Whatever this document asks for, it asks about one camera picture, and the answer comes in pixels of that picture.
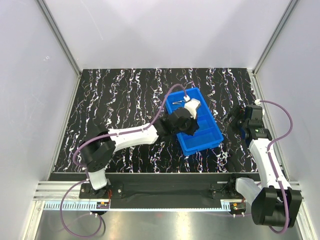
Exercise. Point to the right aluminium corner post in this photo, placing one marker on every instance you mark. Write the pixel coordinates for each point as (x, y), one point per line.
(275, 35)

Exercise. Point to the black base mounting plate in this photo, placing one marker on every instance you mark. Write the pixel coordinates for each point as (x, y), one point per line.
(164, 192)

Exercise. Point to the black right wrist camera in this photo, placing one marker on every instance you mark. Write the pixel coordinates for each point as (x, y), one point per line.
(254, 113)

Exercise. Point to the left aluminium corner post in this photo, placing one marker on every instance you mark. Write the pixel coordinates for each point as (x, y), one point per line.
(58, 35)

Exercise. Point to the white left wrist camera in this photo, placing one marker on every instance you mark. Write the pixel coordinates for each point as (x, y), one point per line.
(192, 106)

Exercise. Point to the blue plastic divided bin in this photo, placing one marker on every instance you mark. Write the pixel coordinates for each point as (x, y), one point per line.
(208, 136)

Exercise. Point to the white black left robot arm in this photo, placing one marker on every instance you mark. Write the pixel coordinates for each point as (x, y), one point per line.
(96, 153)

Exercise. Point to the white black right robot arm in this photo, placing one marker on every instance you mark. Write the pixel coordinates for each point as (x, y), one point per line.
(270, 175)

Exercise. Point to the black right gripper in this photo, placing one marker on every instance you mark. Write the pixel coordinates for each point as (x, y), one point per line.
(238, 119)

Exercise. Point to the aluminium corner post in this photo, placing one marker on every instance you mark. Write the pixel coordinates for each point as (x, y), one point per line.
(275, 35)
(58, 35)

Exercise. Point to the aluminium frame rail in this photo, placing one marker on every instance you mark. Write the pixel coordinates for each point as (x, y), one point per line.
(169, 196)

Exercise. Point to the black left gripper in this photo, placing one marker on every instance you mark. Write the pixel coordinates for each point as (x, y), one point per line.
(191, 127)

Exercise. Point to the silver bolt two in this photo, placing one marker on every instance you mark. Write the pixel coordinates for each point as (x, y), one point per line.
(178, 102)

